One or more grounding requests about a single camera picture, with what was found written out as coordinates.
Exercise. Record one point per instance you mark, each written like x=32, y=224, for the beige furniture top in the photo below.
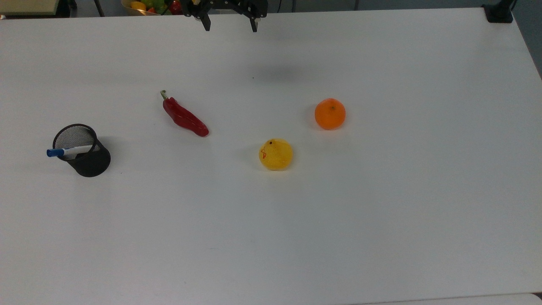
x=27, y=6

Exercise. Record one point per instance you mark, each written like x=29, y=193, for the white marker pen blue cap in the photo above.
x=70, y=151

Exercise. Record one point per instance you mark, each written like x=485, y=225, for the red chili pepper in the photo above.
x=184, y=118

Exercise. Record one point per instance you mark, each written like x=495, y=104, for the black table clamp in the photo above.
x=498, y=12

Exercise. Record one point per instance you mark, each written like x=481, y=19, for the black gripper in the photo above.
x=228, y=5

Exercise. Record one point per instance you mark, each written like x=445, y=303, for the red toy fruit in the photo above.
x=175, y=6

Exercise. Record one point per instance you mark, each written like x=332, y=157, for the orange fruit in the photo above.
x=330, y=114

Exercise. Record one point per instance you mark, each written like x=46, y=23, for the yellow duck toy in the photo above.
x=276, y=154

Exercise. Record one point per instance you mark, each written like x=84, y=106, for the bowl holding toy fruit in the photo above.
x=129, y=9

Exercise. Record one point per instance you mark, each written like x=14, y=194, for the black mesh pen cup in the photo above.
x=87, y=157

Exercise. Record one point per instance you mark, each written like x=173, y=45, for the yellow toy fruit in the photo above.
x=138, y=5

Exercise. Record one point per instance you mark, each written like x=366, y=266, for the green toy fruit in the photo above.
x=155, y=4

